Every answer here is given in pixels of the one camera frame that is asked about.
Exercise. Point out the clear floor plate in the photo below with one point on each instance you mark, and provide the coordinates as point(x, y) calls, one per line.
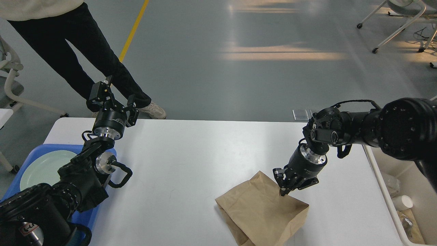
point(300, 115)
point(314, 112)

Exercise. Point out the white paper cup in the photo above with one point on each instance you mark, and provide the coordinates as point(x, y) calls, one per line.
point(402, 202)
point(392, 184)

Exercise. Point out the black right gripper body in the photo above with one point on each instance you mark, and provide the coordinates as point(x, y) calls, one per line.
point(304, 163)

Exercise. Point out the light green plate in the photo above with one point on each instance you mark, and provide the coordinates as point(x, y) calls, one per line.
point(45, 169)

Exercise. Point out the clear floor plate left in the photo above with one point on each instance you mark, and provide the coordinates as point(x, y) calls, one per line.
point(300, 115)

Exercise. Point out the blue plastic tray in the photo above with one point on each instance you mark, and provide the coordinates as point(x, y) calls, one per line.
point(51, 150)

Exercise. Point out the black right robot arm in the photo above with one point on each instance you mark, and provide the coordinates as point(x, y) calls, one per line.
point(404, 129)

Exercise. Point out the clear plastic wrapper in bin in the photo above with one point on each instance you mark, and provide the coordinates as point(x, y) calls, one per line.
point(407, 225)

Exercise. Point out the white paper cup in bin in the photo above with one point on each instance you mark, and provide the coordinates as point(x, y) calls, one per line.
point(402, 202)

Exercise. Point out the white plastic bin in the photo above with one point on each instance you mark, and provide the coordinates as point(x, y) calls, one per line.
point(414, 185)

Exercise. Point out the clear floor plate right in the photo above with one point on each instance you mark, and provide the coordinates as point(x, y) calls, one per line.
point(314, 112)

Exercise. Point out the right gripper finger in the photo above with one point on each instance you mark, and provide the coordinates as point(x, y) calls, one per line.
point(302, 183)
point(281, 179)

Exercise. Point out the brown paper bag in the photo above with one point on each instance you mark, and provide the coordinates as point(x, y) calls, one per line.
point(257, 215)

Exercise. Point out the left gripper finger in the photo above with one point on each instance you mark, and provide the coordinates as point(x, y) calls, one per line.
point(131, 111)
point(101, 96)

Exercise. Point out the white office chair left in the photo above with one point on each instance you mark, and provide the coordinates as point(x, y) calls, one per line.
point(11, 90)

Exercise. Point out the person in cream sweater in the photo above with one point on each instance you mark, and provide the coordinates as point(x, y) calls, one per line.
point(53, 27)

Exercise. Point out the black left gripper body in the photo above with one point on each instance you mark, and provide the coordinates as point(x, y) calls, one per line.
point(111, 123)

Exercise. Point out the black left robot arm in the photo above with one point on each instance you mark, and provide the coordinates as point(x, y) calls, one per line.
point(92, 145)

